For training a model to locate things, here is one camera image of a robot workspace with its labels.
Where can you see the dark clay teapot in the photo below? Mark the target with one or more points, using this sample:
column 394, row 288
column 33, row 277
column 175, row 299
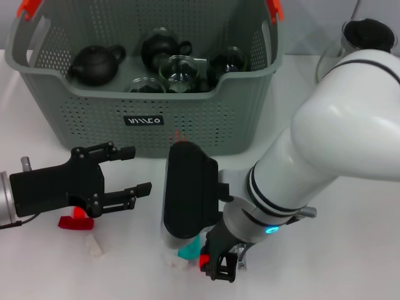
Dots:
column 93, row 65

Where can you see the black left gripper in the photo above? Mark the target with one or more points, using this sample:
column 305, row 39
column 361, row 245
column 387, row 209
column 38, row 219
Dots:
column 56, row 189

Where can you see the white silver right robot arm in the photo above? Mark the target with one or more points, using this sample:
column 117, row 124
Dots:
column 328, row 125

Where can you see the small red toy brick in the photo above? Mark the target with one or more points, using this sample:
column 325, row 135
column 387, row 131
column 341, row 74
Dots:
column 204, row 260
column 78, row 214

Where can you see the red sloped toy brick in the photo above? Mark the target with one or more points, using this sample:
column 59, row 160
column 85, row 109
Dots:
column 178, row 136

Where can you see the white toy brick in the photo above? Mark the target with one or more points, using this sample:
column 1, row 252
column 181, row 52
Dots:
column 93, row 248
column 172, row 262

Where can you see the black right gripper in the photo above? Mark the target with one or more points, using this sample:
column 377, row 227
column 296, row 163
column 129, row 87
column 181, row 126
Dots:
column 222, row 240

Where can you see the dark red long toy brick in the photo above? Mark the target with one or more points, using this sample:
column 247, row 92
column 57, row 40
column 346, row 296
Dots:
column 75, row 224

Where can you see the cyan square toy brick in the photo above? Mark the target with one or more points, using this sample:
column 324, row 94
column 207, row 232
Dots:
column 190, row 251

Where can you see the silver plug on left gripper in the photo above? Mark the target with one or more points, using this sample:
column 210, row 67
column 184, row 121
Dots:
column 25, row 164

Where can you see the grey perforated plastic storage bin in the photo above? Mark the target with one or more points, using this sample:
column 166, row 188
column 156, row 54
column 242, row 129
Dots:
column 109, row 118

